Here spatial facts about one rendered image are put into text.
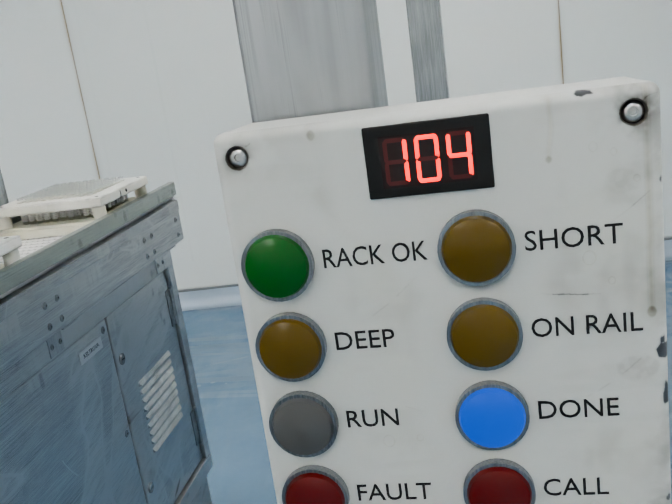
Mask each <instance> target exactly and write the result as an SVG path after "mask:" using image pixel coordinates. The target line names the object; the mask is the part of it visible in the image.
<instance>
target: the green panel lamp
mask: <svg viewBox="0 0 672 504"><path fill-rule="evenodd" d="M245 271H246V275H247V277H248V279H249V281H250V283H251V284H252V285H253V287H254V288H255V289H256V290H257V291H259V292H260V293H262V294H264V295H266V296H269V297H274V298H285V297H289V296H292V295H294V294H296V293H297V292H299V291H300V290H301V289H302V288H303V286H304V285H305V283H306V281H307V279H308V276H309V262H308V258H307V256H306V254H305V252H304V250H303V249H302V248H301V246H300V245H298V244H297V243H296V242H295V241H293V240H292V239H290V238H288V237H285V236H281V235H268V236H264V237H262V238H259V239H258V240H257V241H255V242H254V243H253V244H252V245H251V246H250V248H249V249H248V251H247V254H246V257H245Z"/></svg>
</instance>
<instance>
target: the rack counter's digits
mask: <svg viewBox="0 0 672 504"><path fill-rule="evenodd" d="M378 147H379V155H380V163H381V171H382V179H383V187H384V189H389V188H399V187H408V186H418V185H428V184H437V183H447V182H456V181H466V180H475V179H478V173H477V162H476V151H475V140H474V129H473V126H472V127H463V128H455V129H446V130H438V131H429V132H421V133H412V134H404V135H395V136H387V137H378Z"/></svg>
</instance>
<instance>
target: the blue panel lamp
mask: <svg viewBox="0 0 672 504"><path fill-rule="evenodd" d="M459 422H460V425H461V428H462V430H463V431H464V433H465V434H466V435H467V436H468V437H469V438H470V439H471V440H472V441H473V442H475V443H477V444H479V445H481V446H484V447H489V448H497V447H503V446H506V445H508V444H510V443H512V442H513V441H514V440H516V439H517V438H518V437H519V435H520V434H521V433H522V431H523V429H524V427H525V423H526V414H525V410H524V407H523V405H522V404H521V402H520V401H519V400H518V399H517V398H516V397H515V396H514V395H513V394H511V393H510V392H508V391H505V390H503V389H498V388H484V389H481V390H478V391H475V392H474V393H472V394H470V395H469V396H468V397H467V398H466V399H465V400H464V402H463V403H462V405H461V407H460V411H459Z"/></svg>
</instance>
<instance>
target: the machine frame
mask: <svg viewBox="0 0 672 504"><path fill-rule="evenodd" d="M405 1H406V10H407V19H408V28H409V37H410V47H411V56H412V65H413V74H414V84H415V93H416V102H424V101H432V100H440V99H448V98H450V97H449V87H448V76H447V66H446V56H445V46H444V35H443V25H442V15H441V5H440V0H405ZM232 2H233V8H234V14H235V21H236V27H237V33H238V39H239V45H240V51H241V57H242V63H243V69H244V75H245V81H246V88H247V94H248V100H249V106H250V112H251V118H252V123H257V122H265V121H273V120H281V119H289V118H297V117H305V116H313V115H321V114H329V113H337V112H345V111H353V110H361V109H369V108H377V107H385V106H388V97H387V89H386V80H385V72H384V63H383V55H382V46H381V38H380V30H379V21H378V13H377V4H376V0H232Z"/></svg>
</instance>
